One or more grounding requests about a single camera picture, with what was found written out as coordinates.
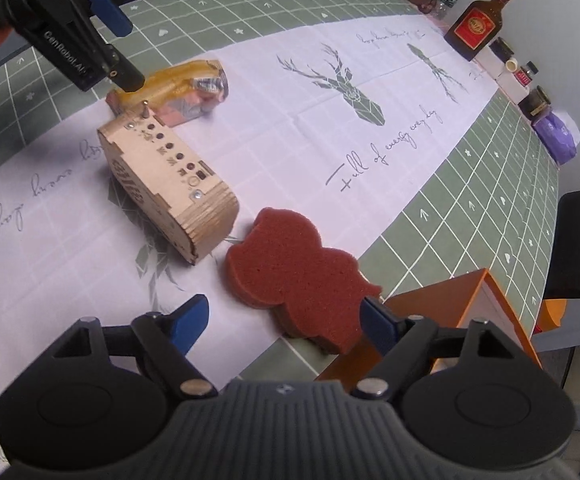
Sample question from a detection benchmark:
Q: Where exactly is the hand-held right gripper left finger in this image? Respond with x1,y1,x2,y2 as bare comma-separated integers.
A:
52,294,219,401

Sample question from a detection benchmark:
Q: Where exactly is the wooden speaker box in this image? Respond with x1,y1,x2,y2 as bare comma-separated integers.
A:
96,101,241,265

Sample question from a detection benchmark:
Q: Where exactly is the black lid jar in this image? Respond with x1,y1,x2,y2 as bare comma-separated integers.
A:
488,37,515,63

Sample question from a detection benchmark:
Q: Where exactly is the small red label bottle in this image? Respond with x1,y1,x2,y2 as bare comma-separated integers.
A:
515,61,541,88

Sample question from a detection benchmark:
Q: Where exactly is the brown glass jar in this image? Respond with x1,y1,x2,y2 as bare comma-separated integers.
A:
517,86,551,121

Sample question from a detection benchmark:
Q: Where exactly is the red sponge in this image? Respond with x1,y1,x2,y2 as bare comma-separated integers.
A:
225,206,383,356

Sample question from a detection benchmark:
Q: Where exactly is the orange plastic chair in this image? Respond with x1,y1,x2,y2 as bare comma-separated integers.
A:
537,297,572,333

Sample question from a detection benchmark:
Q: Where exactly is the dark bottle red label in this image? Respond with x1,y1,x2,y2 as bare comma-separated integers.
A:
443,0,517,63

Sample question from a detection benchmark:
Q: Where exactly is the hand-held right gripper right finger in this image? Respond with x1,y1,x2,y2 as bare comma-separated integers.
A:
350,296,518,401

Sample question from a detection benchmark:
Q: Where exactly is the green grid tablecloth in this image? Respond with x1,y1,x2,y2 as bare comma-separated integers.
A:
0,0,563,471

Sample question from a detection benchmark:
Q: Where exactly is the orange box white inside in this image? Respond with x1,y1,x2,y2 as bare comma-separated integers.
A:
315,268,543,383

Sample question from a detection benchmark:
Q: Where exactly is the purple bag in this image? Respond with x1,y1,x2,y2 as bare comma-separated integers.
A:
532,112,578,166

